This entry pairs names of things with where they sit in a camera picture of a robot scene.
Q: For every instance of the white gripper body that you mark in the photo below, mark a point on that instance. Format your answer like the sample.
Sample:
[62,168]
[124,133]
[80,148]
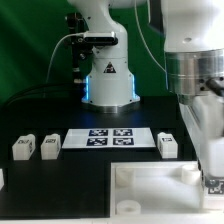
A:
[204,120]

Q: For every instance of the white tag sheet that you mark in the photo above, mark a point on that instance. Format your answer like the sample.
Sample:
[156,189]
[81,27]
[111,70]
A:
[108,138]

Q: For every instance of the white block left edge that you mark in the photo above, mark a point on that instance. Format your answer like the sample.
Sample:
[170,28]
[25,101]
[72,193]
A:
[1,179]

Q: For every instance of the black camera stand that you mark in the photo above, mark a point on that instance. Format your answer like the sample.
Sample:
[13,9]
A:
[79,50]

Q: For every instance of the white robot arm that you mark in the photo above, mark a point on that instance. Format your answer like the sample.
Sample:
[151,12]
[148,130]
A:
[194,67]

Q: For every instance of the white square table top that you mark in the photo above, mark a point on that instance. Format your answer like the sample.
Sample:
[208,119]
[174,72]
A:
[158,190]

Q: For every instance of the black camera on stand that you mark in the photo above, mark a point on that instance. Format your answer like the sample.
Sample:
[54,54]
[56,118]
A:
[100,39]

